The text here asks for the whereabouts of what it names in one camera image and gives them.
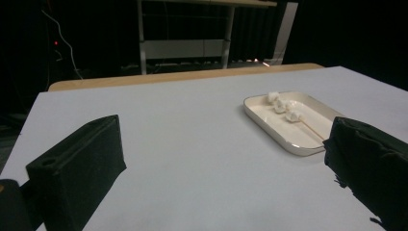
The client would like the wooden skewer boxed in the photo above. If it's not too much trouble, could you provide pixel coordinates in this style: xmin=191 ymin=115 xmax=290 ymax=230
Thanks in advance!
xmin=297 ymin=115 xmax=326 ymax=141

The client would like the white table sheet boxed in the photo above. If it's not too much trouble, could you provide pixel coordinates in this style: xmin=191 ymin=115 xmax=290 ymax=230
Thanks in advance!
xmin=0 ymin=65 xmax=408 ymax=231

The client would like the white cable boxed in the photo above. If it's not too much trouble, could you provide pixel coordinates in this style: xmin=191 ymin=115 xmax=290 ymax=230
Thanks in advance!
xmin=41 ymin=9 xmax=84 ymax=81

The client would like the white metal desk frame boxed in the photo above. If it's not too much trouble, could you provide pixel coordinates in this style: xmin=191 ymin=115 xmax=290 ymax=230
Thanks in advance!
xmin=137 ymin=0 xmax=299 ymax=75

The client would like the white rectangular tray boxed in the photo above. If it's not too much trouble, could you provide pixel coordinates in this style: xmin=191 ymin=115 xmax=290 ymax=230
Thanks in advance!
xmin=242 ymin=90 xmax=345 ymax=158

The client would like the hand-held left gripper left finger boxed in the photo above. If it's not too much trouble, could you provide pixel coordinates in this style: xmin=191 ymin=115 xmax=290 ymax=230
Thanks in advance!
xmin=25 ymin=115 xmax=128 ymax=231

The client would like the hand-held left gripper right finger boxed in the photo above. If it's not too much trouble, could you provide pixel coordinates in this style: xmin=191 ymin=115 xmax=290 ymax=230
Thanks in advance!
xmin=322 ymin=115 xmax=408 ymax=231

